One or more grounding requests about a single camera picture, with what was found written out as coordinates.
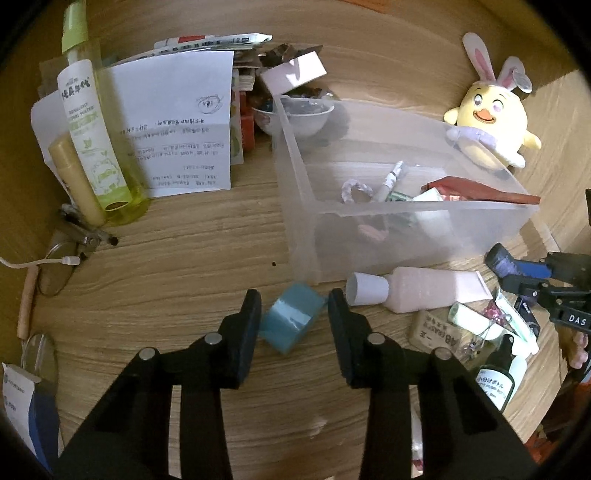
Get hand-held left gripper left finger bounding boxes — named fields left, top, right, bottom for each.
left=46, top=290, right=262, bottom=480

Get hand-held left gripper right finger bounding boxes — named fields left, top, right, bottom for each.
left=327, top=288, right=550, bottom=480

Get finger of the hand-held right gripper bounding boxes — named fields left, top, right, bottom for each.
left=486, top=242, right=552, bottom=280
left=499, top=276, right=552, bottom=340

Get blue tape roll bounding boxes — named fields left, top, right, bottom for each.
left=259, top=283, right=326, bottom=355

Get pale squeeze tube white cap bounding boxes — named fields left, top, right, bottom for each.
left=346, top=267, right=494, bottom=313

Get beige printed soap bar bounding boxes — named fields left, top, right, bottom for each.
left=409, top=310, right=462, bottom=356

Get dark green pump bottle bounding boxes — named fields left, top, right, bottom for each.
left=475, top=335, right=528, bottom=414

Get clear plastic storage bin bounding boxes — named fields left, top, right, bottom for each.
left=271, top=95, right=541, bottom=284

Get person's right hand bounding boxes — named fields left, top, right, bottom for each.
left=569, top=332, right=591, bottom=369

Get white green packet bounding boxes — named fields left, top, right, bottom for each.
left=494, top=288, right=541, bottom=356

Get small white tube green cap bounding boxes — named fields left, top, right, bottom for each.
left=448, top=301, right=504, bottom=340

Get dark red foil packet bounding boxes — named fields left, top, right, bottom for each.
left=422, top=176, right=541, bottom=205

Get white pen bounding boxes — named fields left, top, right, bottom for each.
left=372, top=161, right=406, bottom=204

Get yellow chick plush bunny ears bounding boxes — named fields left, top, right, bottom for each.
left=444, top=32, right=543, bottom=169

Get metal clip tool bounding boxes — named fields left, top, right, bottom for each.
left=59, top=205, right=120, bottom=259

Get fruit print carton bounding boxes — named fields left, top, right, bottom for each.
left=230, top=88, right=256, bottom=164

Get white bowl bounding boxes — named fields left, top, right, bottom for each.
left=252, top=99, right=334, bottom=138

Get beige stick tube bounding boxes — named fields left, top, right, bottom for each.
left=48, top=136, right=106, bottom=227

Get cluster of small bottles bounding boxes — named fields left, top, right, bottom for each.
left=247, top=85, right=340, bottom=112

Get white and blue carton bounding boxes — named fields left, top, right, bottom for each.
left=0, top=362, right=61, bottom=472

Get white handwritten paper sheet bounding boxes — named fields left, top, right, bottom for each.
left=97, top=51, right=235, bottom=199

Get pink white small box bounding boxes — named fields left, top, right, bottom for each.
left=256, top=52, right=327, bottom=95

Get green spray bottle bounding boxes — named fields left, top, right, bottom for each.
left=56, top=0, right=151, bottom=227

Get brown crumpled packets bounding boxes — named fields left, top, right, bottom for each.
left=259, top=42, right=324, bottom=65

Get stack of papers and booklets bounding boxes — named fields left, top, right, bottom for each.
left=99, top=33, right=278, bottom=93

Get plain white paper sheet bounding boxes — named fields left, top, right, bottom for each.
left=31, top=95, right=70, bottom=185

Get metal wire keychain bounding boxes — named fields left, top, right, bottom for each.
left=464, top=314, right=511, bottom=361

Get twisted hair tie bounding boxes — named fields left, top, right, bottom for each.
left=341, top=179, right=374, bottom=204

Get white charging cable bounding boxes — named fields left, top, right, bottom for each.
left=0, top=256, right=81, bottom=278

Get thin frame eyeglasses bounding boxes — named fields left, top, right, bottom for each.
left=37, top=231, right=81, bottom=296

